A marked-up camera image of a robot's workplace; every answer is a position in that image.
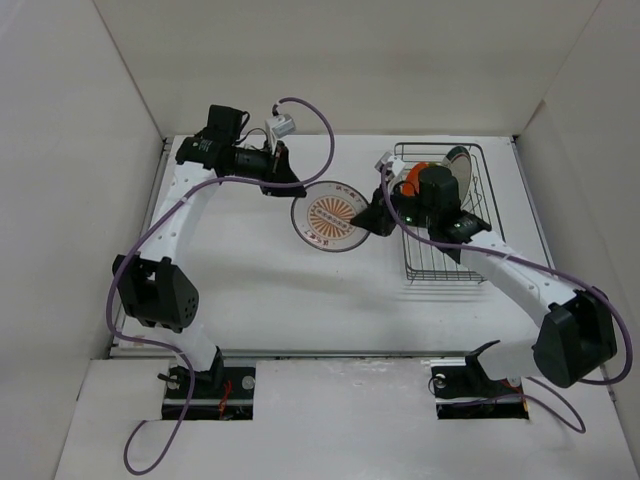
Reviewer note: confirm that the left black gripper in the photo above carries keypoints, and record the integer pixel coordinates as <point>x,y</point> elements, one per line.
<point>278,166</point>

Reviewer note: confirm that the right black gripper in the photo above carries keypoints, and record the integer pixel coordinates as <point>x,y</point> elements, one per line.
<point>376,216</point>

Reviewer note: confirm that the white plate orange sunburst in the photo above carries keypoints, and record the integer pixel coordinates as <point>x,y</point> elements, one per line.
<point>322,219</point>

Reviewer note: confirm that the white plate green rim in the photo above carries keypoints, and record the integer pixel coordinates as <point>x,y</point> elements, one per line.
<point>458,161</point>

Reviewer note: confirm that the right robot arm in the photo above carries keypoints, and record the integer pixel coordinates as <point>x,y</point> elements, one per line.
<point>576,323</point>

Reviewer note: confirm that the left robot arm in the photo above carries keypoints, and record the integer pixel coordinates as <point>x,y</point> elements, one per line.
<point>149,280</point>

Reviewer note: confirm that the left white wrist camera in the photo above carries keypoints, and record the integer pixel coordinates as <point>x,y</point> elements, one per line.
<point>278,127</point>

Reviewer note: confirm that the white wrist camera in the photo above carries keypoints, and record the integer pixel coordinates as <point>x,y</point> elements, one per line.
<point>390,167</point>
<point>278,127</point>

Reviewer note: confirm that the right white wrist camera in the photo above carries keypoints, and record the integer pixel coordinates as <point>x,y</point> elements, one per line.
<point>390,167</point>

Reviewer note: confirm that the black wire dish rack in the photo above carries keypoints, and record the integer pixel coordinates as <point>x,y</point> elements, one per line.
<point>424,263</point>

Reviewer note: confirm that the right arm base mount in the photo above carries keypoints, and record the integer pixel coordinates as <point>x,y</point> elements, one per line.
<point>463,391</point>

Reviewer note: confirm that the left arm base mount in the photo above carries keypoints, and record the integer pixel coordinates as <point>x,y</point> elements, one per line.
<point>232,400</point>

